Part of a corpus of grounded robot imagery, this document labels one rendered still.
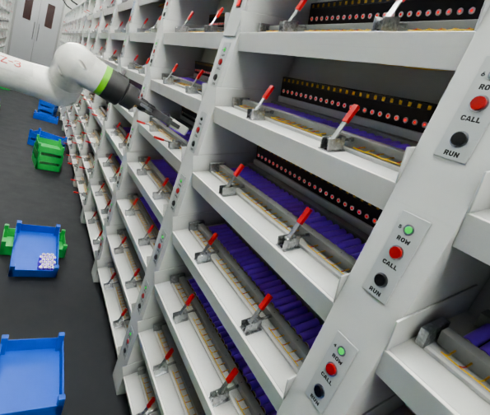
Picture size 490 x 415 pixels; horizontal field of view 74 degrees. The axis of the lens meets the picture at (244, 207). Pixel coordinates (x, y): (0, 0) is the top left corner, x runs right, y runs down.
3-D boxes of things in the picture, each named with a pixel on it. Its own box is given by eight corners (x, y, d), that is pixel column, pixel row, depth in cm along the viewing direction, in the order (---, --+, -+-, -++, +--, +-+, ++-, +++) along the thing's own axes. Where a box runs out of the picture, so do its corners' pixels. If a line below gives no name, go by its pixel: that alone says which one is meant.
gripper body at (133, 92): (131, 83, 97) (158, 100, 103) (126, 81, 104) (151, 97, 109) (119, 105, 98) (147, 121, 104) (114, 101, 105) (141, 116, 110)
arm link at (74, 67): (55, 53, 83) (68, 25, 88) (40, 80, 91) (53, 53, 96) (108, 85, 91) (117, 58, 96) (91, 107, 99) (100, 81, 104)
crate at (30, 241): (55, 277, 166) (58, 268, 162) (7, 276, 155) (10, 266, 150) (58, 234, 185) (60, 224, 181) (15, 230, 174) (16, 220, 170)
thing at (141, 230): (147, 278, 116) (146, 245, 110) (117, 207, 162) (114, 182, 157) (200, 266, 125) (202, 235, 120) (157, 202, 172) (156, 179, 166)
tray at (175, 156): (181, 175, 105) (181, 146, 101) (138, 131, 152) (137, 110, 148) (235, 170, 115) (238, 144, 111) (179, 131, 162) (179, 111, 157)
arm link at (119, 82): (95, 95, 101) (98, 100, 94) (112, 62, 100) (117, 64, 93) (113, 106, 105) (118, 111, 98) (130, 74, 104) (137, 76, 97)
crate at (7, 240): (-2, 254, 166) (1, 241, 164) (2, 235, 182) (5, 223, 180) (64, 258, 184) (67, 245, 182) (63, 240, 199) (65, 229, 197)
